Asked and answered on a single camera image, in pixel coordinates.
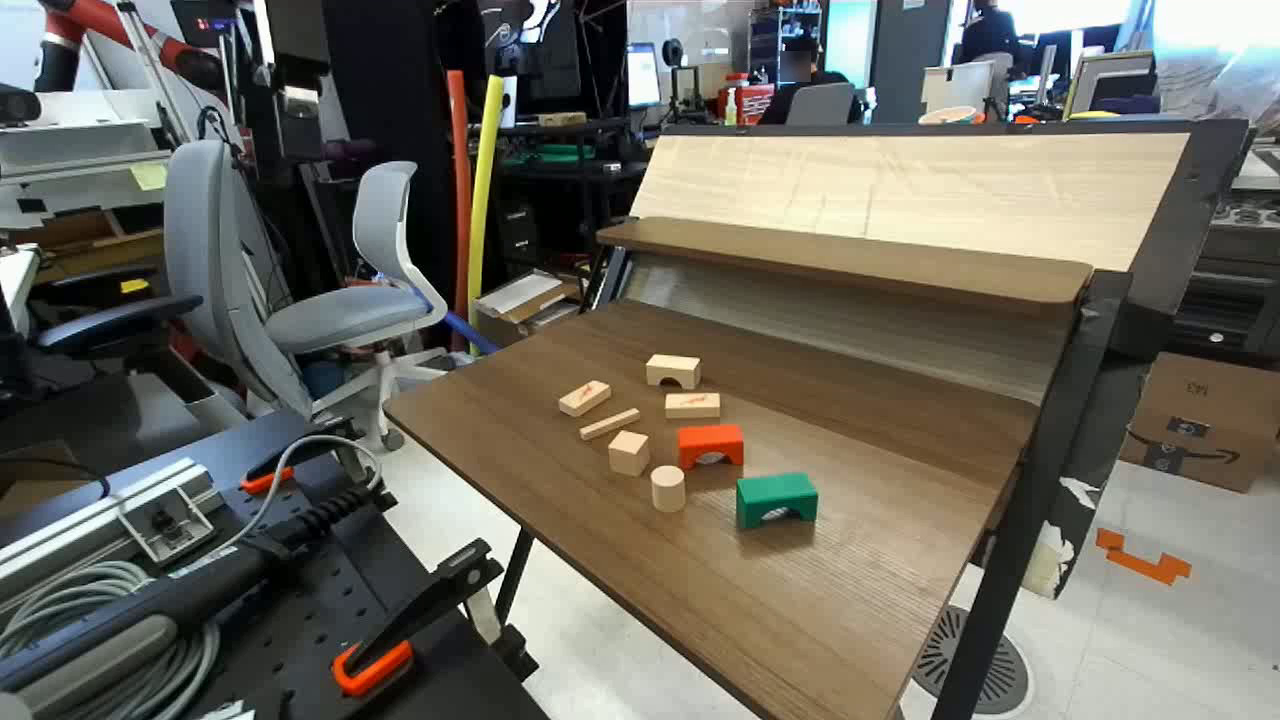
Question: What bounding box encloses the orange foam pole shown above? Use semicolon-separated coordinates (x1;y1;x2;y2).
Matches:
444;66;480;323

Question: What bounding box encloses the aluminium extrusion rail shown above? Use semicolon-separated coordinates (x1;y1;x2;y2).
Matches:
0;456;226;592

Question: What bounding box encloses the grey background chair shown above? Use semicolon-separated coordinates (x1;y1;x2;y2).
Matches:
783;78;862;130

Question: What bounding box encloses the light wood back panel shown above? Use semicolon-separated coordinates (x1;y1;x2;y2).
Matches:
623;127;1197;276

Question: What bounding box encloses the orange bracket on floor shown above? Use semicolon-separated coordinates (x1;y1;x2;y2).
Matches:
1091;522;1197;588

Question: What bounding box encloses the brown cardboard box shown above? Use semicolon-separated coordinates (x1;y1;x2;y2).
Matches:
1117;347;1280;496

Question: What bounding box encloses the thin wooden stick block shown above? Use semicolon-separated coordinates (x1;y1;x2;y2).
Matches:
577;404;644;444

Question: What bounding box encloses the person in black shirt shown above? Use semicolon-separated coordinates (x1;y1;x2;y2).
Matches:
759;33;857;127

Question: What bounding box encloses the black perforated workbench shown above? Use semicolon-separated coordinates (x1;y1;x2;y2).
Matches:
0;404;553;720

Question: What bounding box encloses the stack of flat boxes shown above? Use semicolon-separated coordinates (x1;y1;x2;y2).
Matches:
472;267;593;347

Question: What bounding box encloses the white machine with sticky note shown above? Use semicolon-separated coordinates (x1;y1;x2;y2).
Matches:
0;84;176;231

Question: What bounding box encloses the white swivel chair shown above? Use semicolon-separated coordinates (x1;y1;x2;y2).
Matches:
263;156;458;452

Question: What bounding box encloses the black bar clamp orange handle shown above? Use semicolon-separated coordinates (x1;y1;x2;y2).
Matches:
327;536;509;702

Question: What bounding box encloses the round floor drain grate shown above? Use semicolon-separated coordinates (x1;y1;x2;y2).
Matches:
911;604;1033;717

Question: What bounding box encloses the grey office chair with armrest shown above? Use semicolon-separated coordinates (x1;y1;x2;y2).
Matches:
34;137;315;432

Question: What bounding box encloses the orange arch block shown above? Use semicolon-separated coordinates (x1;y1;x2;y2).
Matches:
673;418;750;476

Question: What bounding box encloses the green arch block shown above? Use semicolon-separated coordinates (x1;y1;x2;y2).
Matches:
731;469;823;531

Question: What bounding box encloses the yellow foam pole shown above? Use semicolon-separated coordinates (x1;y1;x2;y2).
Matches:
465;72;514;314

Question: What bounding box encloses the grey cable bundle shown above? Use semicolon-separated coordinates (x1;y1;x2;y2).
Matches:
0;554;226;720

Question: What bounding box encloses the wooden cylinder block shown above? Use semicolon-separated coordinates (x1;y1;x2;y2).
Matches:
647;458;693;516

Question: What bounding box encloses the silver laptop screen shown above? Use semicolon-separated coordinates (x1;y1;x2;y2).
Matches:
1066;49;1166;115

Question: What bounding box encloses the small orange clamp handle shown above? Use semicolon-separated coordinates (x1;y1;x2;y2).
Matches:
236;464;299;498

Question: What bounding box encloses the wooden cube block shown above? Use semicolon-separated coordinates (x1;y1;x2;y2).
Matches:
604;426;657;478

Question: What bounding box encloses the black metal desk frame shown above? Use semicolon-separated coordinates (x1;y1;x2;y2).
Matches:
492;115;1255;720

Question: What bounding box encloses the wooden arch block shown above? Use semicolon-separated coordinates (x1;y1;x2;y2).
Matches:
644;351;704;393

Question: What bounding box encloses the rectangular wooden block red writing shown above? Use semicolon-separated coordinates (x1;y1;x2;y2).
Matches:
556;375;616;418
662;386;723;424

